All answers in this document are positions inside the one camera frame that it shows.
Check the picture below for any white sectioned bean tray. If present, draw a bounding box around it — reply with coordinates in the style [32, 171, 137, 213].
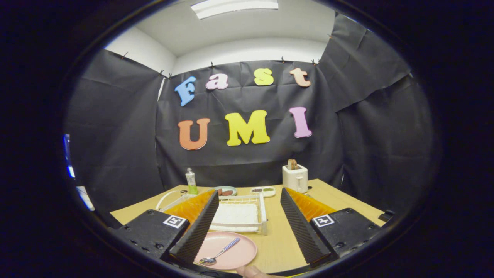
[250, 186, 276, 198]

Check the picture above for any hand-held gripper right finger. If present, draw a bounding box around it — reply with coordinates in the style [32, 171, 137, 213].
[280, 188, 386, 267]

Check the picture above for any white toaster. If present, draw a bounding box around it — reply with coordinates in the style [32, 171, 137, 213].
[282, 164, 308, 193]

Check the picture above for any ceiling light panel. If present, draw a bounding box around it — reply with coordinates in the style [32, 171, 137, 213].
[191, 0, 279, 20]

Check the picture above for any black backdrop cloth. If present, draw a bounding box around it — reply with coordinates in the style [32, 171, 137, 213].
[64, 14, 435, 228]

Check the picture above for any white dish rack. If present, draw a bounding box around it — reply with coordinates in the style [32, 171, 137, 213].
[156, 190, 268, 236]

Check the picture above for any blue checkered handle spoon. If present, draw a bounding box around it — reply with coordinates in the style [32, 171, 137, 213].
[199, 237, 241, 266]

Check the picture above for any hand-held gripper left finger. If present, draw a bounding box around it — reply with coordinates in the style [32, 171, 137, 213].
[110, 189, 220, 265]

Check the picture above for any light green bowl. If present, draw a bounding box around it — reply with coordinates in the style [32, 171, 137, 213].
[213, 186, 238, 197]

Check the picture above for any green dish soap bottle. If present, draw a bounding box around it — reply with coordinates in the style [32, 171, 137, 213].
[185, 168, 198, 195]

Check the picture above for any pink plate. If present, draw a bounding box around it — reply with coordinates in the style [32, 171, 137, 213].
[194, 231, 258, 270]

